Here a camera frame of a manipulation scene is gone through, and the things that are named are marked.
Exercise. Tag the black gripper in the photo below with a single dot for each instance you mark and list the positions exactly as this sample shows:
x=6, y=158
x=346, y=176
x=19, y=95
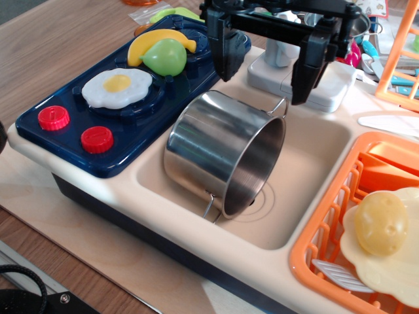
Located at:
x=319, y=45

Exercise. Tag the stainless steel pot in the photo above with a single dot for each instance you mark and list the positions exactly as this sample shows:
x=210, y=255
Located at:
x=224, y=150

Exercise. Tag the small steel pot background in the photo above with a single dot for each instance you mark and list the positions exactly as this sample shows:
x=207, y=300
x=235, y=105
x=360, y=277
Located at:
x=362, y=27

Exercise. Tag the cream toy kitchen sink unit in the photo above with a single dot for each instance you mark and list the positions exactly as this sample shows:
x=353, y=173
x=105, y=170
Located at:
x=125, y=226

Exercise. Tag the grey toy faucet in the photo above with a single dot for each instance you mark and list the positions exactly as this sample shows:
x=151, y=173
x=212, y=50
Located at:
x=272, y=73

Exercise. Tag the green toy pear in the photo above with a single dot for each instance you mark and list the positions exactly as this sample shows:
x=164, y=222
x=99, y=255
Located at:
x=166, y=57

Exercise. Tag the green toy cutting board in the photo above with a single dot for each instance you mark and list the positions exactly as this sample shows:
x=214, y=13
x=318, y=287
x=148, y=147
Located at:
x=182, y=11

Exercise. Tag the clear plastic bag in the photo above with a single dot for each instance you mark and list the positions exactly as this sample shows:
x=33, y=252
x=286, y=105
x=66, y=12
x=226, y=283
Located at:
x=143, y=15

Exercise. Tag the yellow toy banana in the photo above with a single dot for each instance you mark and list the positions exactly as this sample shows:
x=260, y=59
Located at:
x=141, y=44

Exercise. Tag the white toy knife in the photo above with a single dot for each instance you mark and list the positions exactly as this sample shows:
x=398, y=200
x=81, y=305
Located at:
x=402, y=125

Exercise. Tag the toy fried egg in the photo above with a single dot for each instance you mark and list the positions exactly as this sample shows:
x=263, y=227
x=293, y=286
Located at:
x=117, y=88

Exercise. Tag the orange toy cheese wedge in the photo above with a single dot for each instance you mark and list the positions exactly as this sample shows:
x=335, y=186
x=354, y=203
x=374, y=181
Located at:
x=386, y=166

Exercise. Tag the blue toy stove top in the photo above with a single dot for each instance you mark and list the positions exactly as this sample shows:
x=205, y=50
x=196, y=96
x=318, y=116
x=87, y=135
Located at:
x=133, y=127

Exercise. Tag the red stove knob right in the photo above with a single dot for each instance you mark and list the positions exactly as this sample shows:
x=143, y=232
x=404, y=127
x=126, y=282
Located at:
x=97, y=139

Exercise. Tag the red stove knob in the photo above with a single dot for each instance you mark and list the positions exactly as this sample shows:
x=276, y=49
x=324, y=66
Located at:
x=97, y=139
x=53, y=118

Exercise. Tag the orange dish rack basket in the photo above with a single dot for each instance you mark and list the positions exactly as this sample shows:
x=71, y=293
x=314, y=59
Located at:
x=320, y=239

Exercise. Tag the yellow toy potato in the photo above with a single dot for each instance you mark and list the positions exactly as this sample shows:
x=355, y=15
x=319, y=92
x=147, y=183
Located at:
x=381, y=223

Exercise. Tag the red stove knob left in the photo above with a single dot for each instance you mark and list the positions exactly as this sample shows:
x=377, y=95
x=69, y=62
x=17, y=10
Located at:
x=53, y=118

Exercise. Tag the white toy spatula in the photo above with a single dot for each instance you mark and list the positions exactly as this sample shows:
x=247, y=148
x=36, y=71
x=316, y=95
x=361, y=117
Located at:
x=341, y=276

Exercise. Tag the cream toy plate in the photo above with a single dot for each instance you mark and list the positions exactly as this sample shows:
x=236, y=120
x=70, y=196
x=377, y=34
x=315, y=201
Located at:
x=397, y=274

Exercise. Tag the blue handled toy cutlery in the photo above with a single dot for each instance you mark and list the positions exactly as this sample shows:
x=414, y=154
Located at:
x=369, y=49

